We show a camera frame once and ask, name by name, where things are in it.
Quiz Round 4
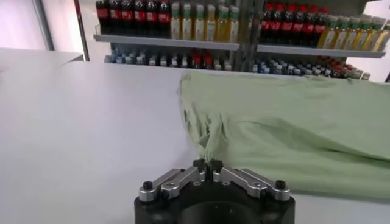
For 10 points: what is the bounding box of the green cap yellow tea bottle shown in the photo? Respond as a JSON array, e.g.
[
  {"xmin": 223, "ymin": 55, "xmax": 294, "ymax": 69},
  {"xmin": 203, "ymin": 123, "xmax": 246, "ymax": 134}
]
[
  {"xmin": 342, "ymin": 16, "xmax": 360, "ymax": 50},
  {"xmin": 181, "ymin": 2, "xmax": 193, "ymax": 41},
  {"xmin": 317, "ymin": 15, "xmax": 336, "ymax": 49},
  {"xmin": 330, "ymin": 15, "xmax": 348, "ymax": 49},
  {"xmin": 204, "ymin": 3, "xmax": 217, "ymax": 43},
  {"xmin": 228, "ymin": 5, "xmax": 241, "ymax": 44},
  {"xmin": 216, "ymin": 4, "xmax": 229, "ymax": 43},
  {"xmin": 364, "ymin": 17, "xmax": 385, "ymax": 52},
  {"xmin": 170, "ymin": 1, "xmax": 182, "ymax": 40},
  {"xmin": 373, "ymin": 23, "xmax": 390, "ymax": 52},
  {"xmin": 353, "ymin": 16, "xmax": 373, "ymax": 51},
  {"xmin": 193, "ymin": 2, "xmax": 205, "ymax": 42}
]

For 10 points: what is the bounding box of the dark slanted metal pole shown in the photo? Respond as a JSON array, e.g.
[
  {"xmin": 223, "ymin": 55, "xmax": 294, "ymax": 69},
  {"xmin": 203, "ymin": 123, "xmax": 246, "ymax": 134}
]
[{"xmin": 73, "ymin": 0, "xmax": 91, "ymax": 63}]

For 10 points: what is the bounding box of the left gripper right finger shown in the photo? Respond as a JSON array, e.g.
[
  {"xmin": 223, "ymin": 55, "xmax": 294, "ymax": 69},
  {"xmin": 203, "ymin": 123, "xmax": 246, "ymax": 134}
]
[{"xmin": 209, "ymin": 158, "xmax": 292, "ymax": 202}]

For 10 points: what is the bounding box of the small red cap cola bottle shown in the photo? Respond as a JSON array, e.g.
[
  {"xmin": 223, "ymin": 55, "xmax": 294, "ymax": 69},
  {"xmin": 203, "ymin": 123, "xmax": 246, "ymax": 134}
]
[
  {"xmin": 202, "ymin": 51, "xmax": 215, "ymax": 70},
  {"xmin": 331, "ymin": 60, "xmax": 342, "ymax": 79},
  {"xmin": 342, "ymin": 63, "xmax": 353, "ymax": 79},
  {"xmin": 191, "ymin": 50, "xmax": 203, "ymax": 69}
]

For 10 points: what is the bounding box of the light green polo shirt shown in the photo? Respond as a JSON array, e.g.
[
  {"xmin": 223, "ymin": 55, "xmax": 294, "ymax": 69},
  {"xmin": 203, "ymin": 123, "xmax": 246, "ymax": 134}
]
[{"xmin": 177, "ymin": 70, "xmax": 390, "ymax": 201}]

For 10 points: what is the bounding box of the grey window frame post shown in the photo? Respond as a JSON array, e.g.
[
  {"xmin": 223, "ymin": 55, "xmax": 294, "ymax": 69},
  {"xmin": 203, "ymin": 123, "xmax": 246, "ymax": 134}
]
[{"xmin": 31, "ymin": 0, "xmax": 55, "ymax": 52}]

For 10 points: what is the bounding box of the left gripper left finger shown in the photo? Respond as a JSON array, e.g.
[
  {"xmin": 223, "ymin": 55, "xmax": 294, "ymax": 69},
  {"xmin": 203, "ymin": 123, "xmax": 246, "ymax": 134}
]
[{"xmin": 138, "ymin": 158, "xmax": 208, "ymax": 203}]

